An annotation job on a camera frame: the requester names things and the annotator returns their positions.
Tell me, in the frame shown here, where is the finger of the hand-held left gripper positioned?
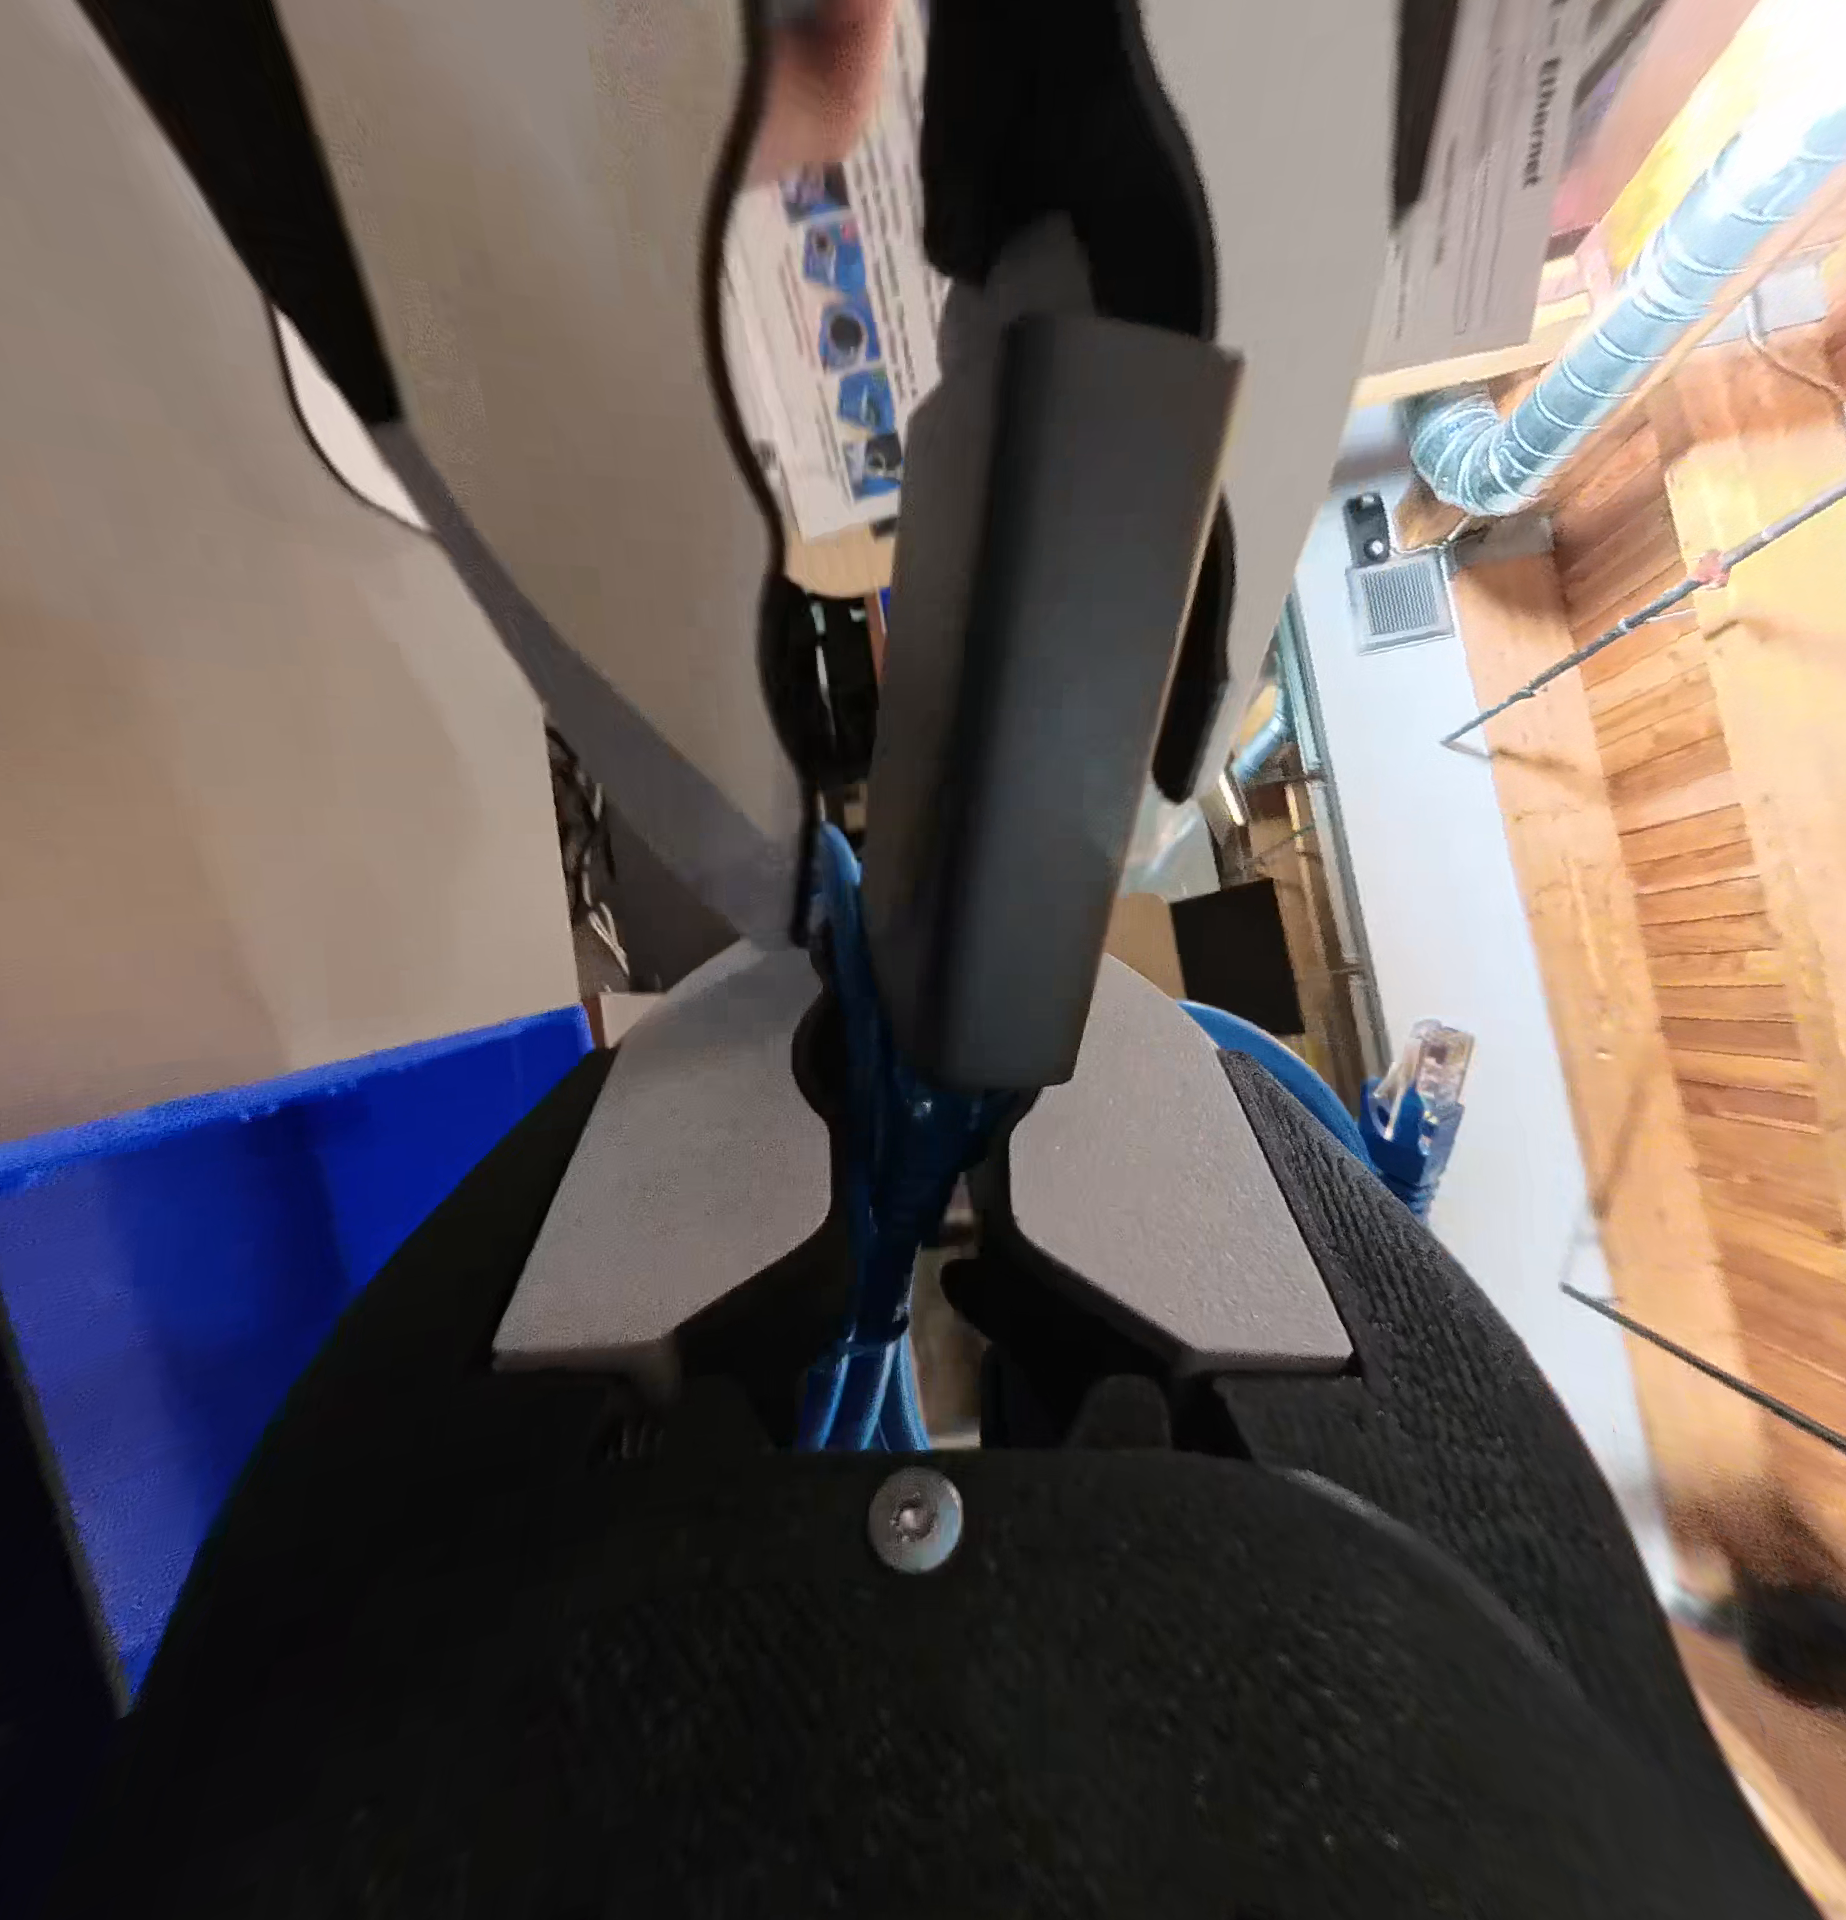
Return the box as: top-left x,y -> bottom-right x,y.
922,0 -> 1410,799
271,0 -> 809,946

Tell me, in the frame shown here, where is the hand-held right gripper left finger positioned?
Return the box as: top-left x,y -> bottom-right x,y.
491,939 -> 866,1397

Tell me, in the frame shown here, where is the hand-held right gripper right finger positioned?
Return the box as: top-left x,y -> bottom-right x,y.
946,959 -> 1356,1397

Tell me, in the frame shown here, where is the blue ethernet cable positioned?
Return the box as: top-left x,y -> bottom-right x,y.
792,818 -> 1479,1454

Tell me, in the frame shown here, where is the blue plastic bin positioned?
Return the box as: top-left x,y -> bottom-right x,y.
0,1004 -> 595,1712

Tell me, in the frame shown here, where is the black ethernet adapter box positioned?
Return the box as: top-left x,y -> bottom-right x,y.
865,308 -> 1246,1089

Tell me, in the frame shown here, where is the printed instruction sheet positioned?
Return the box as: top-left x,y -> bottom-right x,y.
721,0 -> 1579,544

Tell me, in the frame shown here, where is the metal ceiling pipe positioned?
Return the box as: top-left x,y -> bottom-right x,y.
1439,456 -> 1846,752

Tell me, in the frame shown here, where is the black bin divider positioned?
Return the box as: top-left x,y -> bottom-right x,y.
0,1200 -> 135,1727

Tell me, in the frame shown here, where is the black wall panel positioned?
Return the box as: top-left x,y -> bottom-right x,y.
1169,877 -> 1309,1037

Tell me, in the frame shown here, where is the silver spiral duct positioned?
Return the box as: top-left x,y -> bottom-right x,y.
1412,59 -> 1846,519

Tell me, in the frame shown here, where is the grey wall vent grille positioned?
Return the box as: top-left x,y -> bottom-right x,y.
1345,552 -> 1460,657

